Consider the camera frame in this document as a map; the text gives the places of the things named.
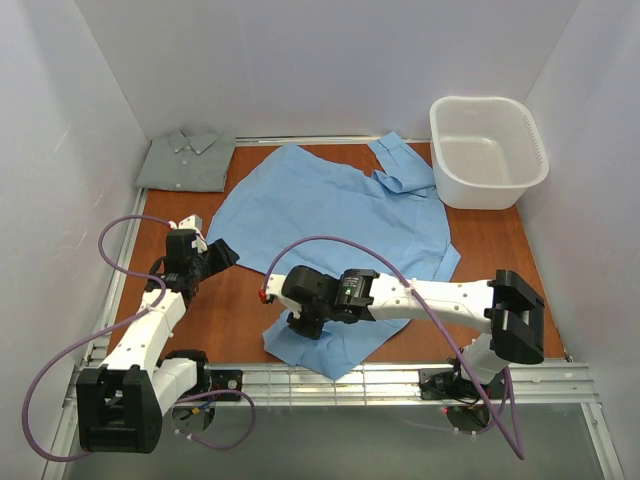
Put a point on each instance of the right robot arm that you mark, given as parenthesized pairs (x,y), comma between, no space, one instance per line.
(505,310)

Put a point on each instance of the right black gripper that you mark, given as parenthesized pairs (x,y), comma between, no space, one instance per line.
(304,324)

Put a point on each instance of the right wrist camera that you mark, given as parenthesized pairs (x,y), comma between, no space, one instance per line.
(273,290)

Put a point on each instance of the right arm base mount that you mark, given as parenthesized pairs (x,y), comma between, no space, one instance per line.
(437,385)

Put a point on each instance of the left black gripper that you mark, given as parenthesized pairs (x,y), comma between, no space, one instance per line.
(213,256)

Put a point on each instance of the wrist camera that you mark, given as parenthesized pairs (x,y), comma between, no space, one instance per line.
(273,290)
(189,231)

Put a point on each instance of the white plastic basket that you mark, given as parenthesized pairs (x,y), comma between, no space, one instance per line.
(486,151)

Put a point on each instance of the light blue long sleeve shirt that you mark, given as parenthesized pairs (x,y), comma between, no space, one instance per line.
(291,209)

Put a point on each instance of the folded grey shirt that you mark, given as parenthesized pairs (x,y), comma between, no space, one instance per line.
(179,162)

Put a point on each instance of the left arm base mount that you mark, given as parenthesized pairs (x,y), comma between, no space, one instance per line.
(226,379)

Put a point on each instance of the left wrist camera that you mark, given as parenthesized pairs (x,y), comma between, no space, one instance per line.
(189,231)

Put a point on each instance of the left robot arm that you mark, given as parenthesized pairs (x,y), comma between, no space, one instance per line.
(122,402)

